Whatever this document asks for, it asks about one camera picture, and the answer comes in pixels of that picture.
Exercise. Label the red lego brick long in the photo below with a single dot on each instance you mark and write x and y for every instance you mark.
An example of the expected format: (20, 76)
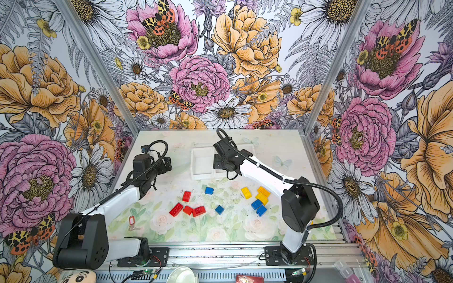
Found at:
(176, 210)

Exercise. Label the aluminium frame rail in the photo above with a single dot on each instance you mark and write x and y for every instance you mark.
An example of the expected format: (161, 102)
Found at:
(248, 255)

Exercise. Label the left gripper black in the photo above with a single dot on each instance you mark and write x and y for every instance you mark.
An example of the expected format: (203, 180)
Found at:
(161, 167)

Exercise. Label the red box at bottom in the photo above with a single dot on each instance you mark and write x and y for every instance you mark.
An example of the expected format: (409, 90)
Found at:
(248, 279)

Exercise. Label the clear plastic container corner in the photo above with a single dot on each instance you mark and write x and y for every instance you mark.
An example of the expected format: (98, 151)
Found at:
(346, 272)

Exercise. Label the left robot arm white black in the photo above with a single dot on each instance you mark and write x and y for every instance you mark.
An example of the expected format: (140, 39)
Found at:
(83, 242)

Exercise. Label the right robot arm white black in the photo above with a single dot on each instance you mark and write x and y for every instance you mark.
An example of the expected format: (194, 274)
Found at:
(299, 204)

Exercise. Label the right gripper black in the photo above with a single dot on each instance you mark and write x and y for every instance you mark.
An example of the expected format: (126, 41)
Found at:
(216, 161)

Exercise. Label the cartoon face plush toy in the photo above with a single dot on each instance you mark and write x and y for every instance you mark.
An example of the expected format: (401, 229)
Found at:
(83, 276)

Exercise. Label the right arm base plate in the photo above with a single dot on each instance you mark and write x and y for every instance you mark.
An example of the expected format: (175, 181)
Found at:
(279, 256)

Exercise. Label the white three-compartment container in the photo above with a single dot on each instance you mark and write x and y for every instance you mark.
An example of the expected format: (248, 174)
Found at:
(202, 161)

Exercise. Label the red key tag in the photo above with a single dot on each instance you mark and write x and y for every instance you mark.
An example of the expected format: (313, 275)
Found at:
(132, 221)

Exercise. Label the red lego brick small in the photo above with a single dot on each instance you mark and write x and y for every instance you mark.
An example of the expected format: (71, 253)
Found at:
(188, 210)

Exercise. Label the blue lego brick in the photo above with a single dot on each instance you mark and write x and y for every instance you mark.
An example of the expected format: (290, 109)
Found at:
(261, 210)
(209, 191)
(256, 204)
(219, 210)

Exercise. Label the yellow lego brick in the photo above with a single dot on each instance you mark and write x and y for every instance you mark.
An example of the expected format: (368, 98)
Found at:
(246, 193)
(263, 191)
(262, 198)

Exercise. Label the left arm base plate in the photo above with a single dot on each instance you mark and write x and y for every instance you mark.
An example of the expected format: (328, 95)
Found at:
(156, 257)

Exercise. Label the white round bowl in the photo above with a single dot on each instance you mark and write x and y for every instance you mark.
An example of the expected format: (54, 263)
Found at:
(182, 274)

